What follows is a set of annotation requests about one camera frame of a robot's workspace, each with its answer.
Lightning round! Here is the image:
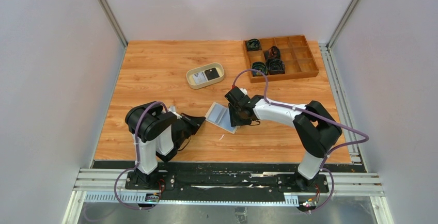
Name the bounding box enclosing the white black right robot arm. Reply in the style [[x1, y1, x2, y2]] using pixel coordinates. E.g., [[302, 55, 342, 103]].
[[225, 87, 342, 190]]

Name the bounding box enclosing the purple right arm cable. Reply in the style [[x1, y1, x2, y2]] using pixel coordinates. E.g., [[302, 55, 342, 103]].
[[232, 69, 369, 214]]

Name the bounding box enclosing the white leather card holder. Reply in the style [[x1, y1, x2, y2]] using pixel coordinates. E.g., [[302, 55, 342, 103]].
[[205, 102, 237, 134]]

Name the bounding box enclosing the black VIP card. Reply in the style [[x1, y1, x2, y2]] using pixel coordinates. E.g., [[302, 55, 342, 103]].
[[204, 68, 220, 81]]

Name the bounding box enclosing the silver VIP card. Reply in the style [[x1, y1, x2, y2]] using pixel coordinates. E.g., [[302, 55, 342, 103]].
[[192, 72, 208, 85]]

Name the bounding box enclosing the rolled green black tie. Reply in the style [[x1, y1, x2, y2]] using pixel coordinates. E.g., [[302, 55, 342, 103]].
[[251, 61, 268, 76]]

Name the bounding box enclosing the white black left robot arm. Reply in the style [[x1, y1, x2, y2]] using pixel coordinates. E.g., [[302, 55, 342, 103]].
[[125, 101, 206, 189]]

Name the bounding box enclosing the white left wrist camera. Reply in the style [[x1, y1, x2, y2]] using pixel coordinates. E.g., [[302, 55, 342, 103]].
[[168, 106, 178, 116]]

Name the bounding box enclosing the aluminium rail frame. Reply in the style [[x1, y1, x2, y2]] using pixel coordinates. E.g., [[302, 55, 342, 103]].
[[63, 41, 391, 223]]

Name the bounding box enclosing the cream oval plastic tray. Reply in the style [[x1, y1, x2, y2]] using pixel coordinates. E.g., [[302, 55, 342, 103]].
[[186, 62, 225, 89]]

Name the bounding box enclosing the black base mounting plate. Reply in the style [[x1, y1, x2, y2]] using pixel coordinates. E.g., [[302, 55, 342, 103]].
[[116, 161, 367, 203]]

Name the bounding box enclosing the wooden compartment organizer box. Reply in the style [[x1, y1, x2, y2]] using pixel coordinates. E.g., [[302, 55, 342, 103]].
[[243, 35, 319, 83]]

